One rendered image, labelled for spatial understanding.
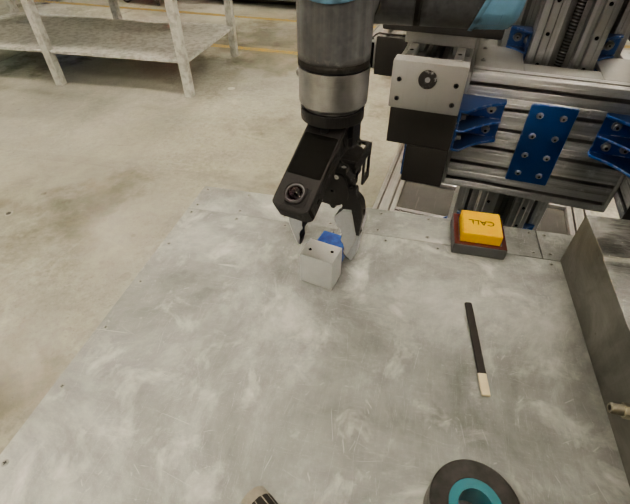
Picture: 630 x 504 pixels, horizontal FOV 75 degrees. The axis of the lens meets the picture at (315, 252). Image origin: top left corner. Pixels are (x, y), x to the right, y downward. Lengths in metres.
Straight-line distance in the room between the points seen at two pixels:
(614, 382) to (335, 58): 0.45
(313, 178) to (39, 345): 1.49
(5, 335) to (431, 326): 1.62
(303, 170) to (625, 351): 0.40
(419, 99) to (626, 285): 0.47
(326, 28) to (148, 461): 0.46
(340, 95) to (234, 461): 0.39
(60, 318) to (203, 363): 1.35
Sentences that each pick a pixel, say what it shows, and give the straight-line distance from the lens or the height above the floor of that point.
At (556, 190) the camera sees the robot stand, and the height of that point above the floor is 0.72.
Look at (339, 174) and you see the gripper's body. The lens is 0.48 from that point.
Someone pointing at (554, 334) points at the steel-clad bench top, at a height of 0.80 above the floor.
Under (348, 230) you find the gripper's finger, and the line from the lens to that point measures 0.53.
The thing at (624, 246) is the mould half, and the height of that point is 0.89.
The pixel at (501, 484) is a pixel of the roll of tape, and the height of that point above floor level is 0.83.
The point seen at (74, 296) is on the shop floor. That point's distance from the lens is 1.91.
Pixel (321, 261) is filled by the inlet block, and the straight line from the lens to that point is 0.56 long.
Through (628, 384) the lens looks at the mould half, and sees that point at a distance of 0.55.
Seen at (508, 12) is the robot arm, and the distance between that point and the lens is 0.52.
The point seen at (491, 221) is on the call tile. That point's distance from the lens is 0.71.
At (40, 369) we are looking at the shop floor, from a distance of 1.73.
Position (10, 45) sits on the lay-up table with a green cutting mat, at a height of 0.26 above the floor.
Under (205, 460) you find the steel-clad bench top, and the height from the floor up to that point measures 0.80.
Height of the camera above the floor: 1.24
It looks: 43 degrees down
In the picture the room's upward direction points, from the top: straight up
